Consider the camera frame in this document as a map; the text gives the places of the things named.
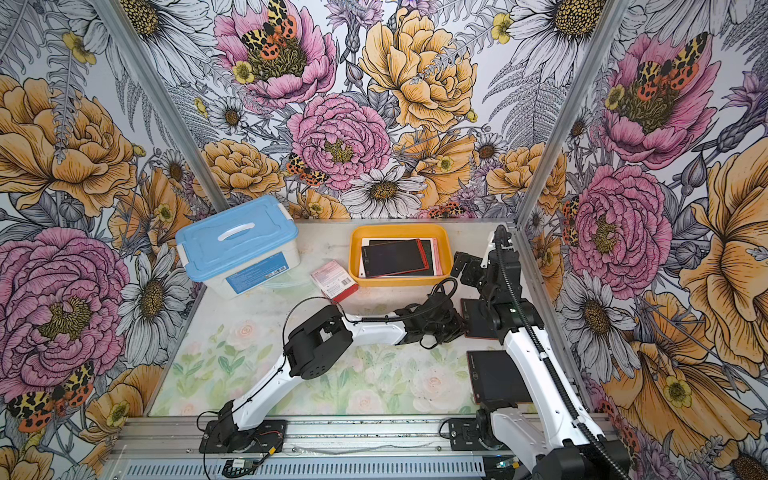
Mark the blue lidded storage box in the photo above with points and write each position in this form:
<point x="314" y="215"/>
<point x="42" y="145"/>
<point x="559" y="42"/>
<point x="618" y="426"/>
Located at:
<point x="241" y="248"/>

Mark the small red white carton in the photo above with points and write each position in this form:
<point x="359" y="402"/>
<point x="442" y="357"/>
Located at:
<point x="334" y="281"/>

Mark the yellow storage tray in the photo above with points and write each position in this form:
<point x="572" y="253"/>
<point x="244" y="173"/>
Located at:
<point x="399" y="230"/>

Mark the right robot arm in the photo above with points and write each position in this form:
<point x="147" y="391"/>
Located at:
<point x="527" y="403"/>

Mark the pink white writing tablet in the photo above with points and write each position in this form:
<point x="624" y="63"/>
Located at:
<point x="434" y="253"/>

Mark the aluminium front rail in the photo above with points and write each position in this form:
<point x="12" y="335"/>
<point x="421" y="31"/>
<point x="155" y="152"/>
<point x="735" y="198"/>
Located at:
<point x="314" y="447"/>

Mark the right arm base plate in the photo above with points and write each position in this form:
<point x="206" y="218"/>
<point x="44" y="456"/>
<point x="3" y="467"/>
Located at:
<point x="465" y="434"/>

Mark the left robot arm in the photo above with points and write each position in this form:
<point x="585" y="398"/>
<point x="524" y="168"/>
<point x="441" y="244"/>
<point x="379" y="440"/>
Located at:
<point x="314" y="346"/>

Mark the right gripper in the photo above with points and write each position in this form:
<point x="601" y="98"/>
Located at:
<point x="473" y="265"/>

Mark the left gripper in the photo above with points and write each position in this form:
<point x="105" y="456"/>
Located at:
<point x="458" y="328"/>

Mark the red writing tablet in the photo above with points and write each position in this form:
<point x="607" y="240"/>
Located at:
<point x="380" y="258"/>
<point x="495" y="380"/>
<point x="477" y="326"/>

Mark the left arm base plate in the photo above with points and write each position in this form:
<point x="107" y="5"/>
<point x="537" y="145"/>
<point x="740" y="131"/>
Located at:
<point x="223" y="436"/>

